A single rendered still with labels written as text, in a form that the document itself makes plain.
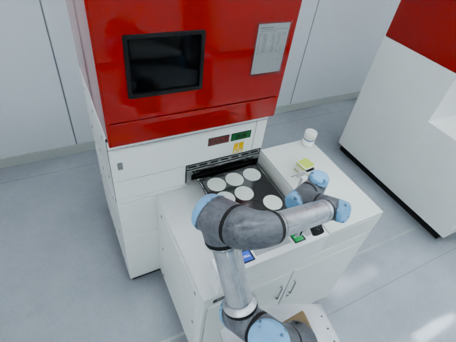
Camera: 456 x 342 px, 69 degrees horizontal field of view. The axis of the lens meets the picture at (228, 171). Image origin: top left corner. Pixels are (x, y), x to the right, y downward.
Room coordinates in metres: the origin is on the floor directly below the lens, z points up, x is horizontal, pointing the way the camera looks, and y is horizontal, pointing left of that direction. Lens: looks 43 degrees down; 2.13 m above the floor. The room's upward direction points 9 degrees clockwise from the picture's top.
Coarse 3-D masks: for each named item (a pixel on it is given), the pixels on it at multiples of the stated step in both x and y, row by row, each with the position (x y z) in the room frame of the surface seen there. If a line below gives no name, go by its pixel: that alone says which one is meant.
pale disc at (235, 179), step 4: (228, 176) 1.28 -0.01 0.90; (232, 176) 1.28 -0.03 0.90; (236, 176) 1.29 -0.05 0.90; (240, 176) 1.29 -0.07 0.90; (228, 180) 1.25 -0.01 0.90; (232, 180) 1.25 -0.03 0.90; (236, 180) 1.26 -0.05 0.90; (240, 180) 1.26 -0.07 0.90; (232, 184) 1.23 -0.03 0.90; (236, 184) 1.23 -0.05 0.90; (240, 184) 1.24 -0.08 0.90
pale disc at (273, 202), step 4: (268, 196) 1.18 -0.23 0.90; (272, 196) 1.18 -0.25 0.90; (276, 196) 1.19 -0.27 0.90; (264, 200) 1.15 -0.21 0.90; (268, 200) 1.15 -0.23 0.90; (272, 200) 1.16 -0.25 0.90; (276, 200) 1.16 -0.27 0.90; (280, 200) 1.16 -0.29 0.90; (264, 204) 1.12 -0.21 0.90; (268, 204) 1.12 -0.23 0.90; (272, 204) 1.13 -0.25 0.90; (276, 204) 1.13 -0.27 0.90; (280, 204) 1.14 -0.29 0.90; (272, 208) 1.10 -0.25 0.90; (276, 208) 1.11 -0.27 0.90
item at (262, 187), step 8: (240, 168) 1.36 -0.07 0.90; (256, 168) 1.38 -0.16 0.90; (216, 176) 1.27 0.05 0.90; (224, 176) 1.27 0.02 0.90; (264, 176) 1.32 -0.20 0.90; (248, 184) 1.25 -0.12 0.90; (256, 184) 1.26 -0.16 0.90; (264, 184) 1.27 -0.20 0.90; (208, 192) 1.14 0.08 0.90; (216, 192) 1.15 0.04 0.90; (232, 192) 1.17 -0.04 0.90; (256, 192) 1.20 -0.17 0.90; (264, 192) 1.21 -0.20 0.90; (272, 192) 1.21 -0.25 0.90; (240, 200) 1.12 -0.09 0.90; (248, 200) 1.13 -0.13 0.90; (256, 200) 1.14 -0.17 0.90; (256, 208) 1.09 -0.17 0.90; (264, 208) 1.09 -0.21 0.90; (280, 208) 1.11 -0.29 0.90
